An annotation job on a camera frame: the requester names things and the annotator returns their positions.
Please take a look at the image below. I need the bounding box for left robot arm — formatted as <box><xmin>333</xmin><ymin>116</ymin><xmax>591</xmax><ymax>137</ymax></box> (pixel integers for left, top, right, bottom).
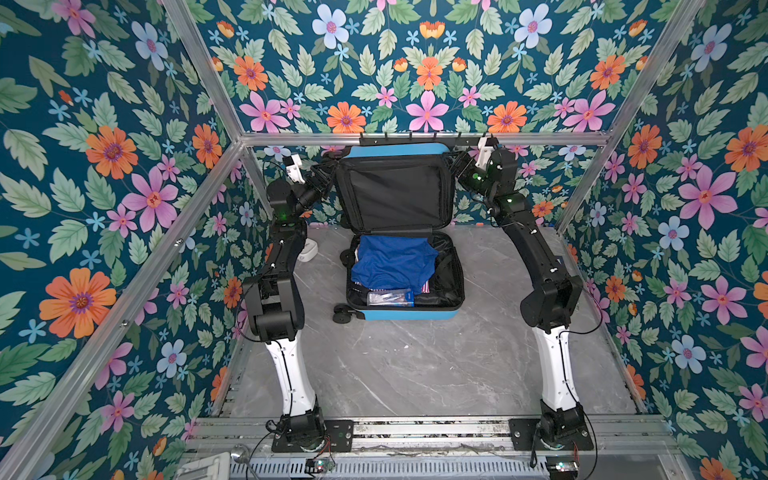
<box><xmin>243</xmin><ymin>164</ymin><xmax>334</xmax><ymax>443</ymax></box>

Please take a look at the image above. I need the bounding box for black coat hook rail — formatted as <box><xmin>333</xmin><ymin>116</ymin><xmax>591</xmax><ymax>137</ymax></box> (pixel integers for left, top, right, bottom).
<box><xmin>357</xmin><ymin>132</ymin><xmax>483</xmax><ymax>149</ymax></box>

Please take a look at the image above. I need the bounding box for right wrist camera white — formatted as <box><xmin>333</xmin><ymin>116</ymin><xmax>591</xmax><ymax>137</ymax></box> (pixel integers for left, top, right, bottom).
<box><xmin>475</xmin><ymin>136</ymin><xmax>498</xmax><ymax>171</ymax></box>

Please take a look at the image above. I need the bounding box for blue t-shirt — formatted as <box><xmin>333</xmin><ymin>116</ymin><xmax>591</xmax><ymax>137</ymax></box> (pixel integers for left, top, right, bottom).
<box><xmin>350</xmin><ymin>235</ymin><xmax>438</xmax><ymax>294</ymax></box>

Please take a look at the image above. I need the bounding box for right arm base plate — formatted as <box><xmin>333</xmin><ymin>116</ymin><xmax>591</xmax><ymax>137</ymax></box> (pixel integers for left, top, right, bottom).
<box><xmin>508</xmin><ymin>418</ymin><xmax>595</xmax><ymax>451</ymax></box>

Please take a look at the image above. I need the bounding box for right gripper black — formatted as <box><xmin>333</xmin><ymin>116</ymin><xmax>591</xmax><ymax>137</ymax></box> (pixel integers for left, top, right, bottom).
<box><xmin>442</xmin><ymin>151</ymin><xmax>497</xmax><ymax>203</ymax></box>

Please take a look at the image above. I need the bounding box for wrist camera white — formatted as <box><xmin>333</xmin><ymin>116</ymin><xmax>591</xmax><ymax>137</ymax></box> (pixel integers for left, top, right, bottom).
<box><xmin>475</xmin><ymin>136</ymin><xmax>498</xmax><ymax>171</ymax></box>
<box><xmin>283</xmin><ymin>154</ymin><xmax>305</xmax><ymax>184</ymax></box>

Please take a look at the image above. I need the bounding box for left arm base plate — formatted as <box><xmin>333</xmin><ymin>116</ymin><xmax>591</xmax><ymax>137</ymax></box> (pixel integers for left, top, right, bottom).
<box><xmin>271</xmin><ymin>419</ymin><xmax>355</xmax><ymax>453</ymax></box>

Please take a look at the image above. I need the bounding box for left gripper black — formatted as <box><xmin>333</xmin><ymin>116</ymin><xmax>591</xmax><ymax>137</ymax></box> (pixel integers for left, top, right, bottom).
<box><xmin>286</xmin><ymin>161</ymin><xmax>334</xmax><ymax>220</ymax></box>

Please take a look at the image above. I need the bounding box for white round device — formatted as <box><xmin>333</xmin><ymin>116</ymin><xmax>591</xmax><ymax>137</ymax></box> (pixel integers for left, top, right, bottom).
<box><xmin>298</xmin><ymin>238</ymin><xmax>319</xmax><ymax>263</ymax></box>

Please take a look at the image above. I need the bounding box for clear jar blue lid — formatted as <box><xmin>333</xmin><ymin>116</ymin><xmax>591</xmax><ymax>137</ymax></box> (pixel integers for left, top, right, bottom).
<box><xmin>367</xmin><ymin>289</ymin><xmax>415</xmax><ymax>307</ymax></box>

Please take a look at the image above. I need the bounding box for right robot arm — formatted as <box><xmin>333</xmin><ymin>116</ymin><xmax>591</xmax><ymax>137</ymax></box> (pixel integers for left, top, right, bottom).
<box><xmin>447</xmin><ymin>146</ymin><xmax>586</xmax><ymax>445</ymax></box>

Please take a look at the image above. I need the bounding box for blue suitcase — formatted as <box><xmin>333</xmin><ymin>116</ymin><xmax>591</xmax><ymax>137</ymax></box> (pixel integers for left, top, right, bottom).
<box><xmin>328</xmin><ymin>143</ymin><xmax>465</xmax><ymax>323</ymax></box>

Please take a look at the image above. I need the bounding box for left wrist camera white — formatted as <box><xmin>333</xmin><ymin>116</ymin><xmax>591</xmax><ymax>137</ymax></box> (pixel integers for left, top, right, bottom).
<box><xmin>283</xmin><ymin>154</ymin><xmax>305</xmax><ymax>184</ymax></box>

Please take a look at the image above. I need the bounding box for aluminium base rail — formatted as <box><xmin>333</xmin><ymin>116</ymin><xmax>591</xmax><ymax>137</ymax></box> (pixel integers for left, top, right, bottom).
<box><xmin>191</xmin><ymin>415</ymin><xmax>679</xmax><ymax>457</ymax></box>

